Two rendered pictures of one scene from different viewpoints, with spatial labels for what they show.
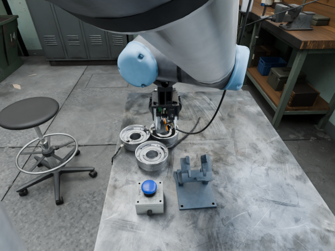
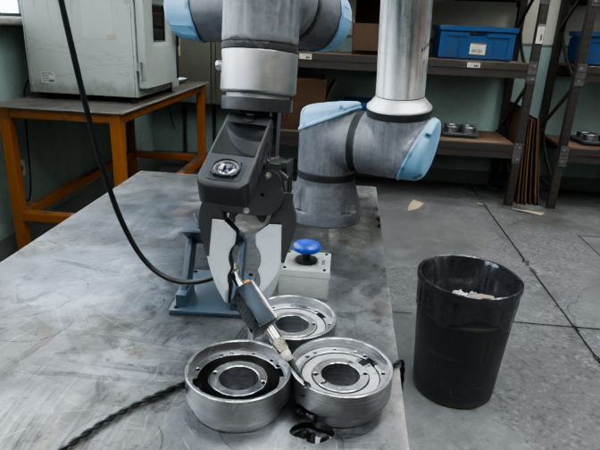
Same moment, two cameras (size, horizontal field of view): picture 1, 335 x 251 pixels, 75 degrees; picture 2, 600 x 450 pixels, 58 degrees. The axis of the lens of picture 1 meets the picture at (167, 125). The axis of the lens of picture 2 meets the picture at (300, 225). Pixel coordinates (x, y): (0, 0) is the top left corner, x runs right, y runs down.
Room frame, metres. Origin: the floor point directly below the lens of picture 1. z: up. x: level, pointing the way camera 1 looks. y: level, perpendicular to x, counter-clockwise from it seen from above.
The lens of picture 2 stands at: (1.06, 0.12, 1.16)
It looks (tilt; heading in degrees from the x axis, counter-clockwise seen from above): 20 degrees down; 187
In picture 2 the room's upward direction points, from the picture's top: 3 degrees clockwise
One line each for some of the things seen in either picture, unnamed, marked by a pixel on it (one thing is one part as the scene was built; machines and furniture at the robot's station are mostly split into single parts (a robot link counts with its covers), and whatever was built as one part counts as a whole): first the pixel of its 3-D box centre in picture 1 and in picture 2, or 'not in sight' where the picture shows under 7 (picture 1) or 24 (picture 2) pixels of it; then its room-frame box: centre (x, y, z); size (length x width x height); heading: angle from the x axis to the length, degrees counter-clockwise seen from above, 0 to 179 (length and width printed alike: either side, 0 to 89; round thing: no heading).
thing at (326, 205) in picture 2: not in sight; (325, 192); (0.00, 0.04, 0.85); 0.15 x 0.15 x 0.10
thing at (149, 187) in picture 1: (149, 190); (306, 257); (0.34, 0.05, 0.85); 0.04 x 0.04 x 0.05
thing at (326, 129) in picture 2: not in sight; (331, 135); (0.00, 0.05, 0.97); 0.13 x 0.12 x 0.14; 70
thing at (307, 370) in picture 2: (135, 138); (339, 381); (0.58, 0.11, 0.82); 0.08 x 0.08 x 0.02
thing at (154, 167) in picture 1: (152, 156); (291, 329); (0.49, 0.05, 0.82); 0.10 x 0.10 x 0.04
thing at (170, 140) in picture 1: (164, 133); (238, 385); (0.61, 0.01, 0.82); 0.10 x 0.10 x 0.04
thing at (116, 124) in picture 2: not in sight; (127, 158); (-1.94, -1.29, 0.39); 1.50 x 0.62 x 0.78; 2
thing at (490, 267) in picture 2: not in sight; (460, 331); (-0.62, 0.49, 0.21); 0.34 x 0.34 x 0.43
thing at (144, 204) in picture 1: (149, 198); (305, 271); (0.34, 0.05, 0.82); 0.08 x 0.07 x 0.05; 2
